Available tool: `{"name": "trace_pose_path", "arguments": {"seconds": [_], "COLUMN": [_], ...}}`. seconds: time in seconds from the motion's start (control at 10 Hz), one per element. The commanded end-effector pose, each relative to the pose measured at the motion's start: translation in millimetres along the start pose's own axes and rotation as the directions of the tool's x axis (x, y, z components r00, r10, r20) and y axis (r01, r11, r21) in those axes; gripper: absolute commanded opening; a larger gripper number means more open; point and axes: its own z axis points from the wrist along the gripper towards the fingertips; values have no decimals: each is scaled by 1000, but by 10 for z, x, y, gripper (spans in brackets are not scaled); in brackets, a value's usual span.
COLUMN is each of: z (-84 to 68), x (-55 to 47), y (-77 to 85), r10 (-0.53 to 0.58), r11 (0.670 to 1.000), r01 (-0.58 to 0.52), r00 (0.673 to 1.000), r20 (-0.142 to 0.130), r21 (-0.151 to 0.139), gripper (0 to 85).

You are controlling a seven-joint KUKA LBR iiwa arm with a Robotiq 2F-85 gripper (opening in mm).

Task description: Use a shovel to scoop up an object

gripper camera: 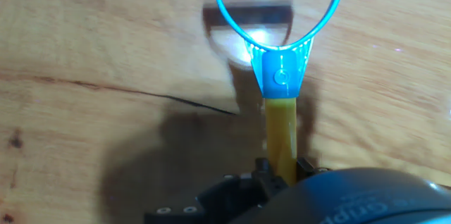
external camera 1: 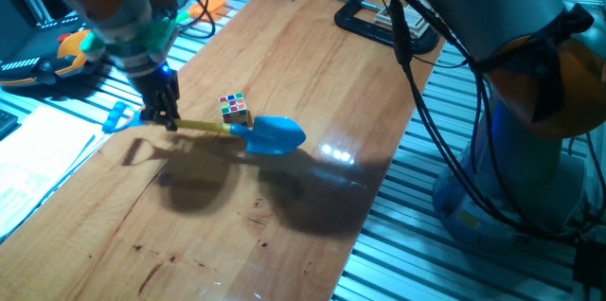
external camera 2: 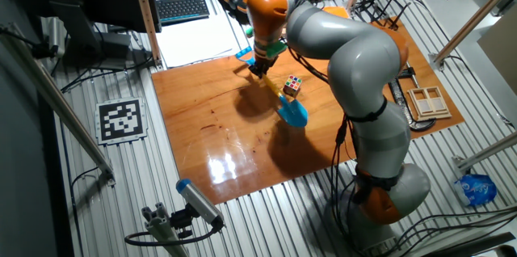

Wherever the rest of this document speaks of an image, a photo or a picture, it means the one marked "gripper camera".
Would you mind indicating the blue toy shovel yellow shaft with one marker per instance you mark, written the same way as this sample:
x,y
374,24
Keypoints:
x,y
280,76

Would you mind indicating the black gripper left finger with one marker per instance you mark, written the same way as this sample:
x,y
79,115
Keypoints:
x,y
225,196

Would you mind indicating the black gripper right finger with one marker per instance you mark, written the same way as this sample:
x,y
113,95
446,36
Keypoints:
x,y
306,168

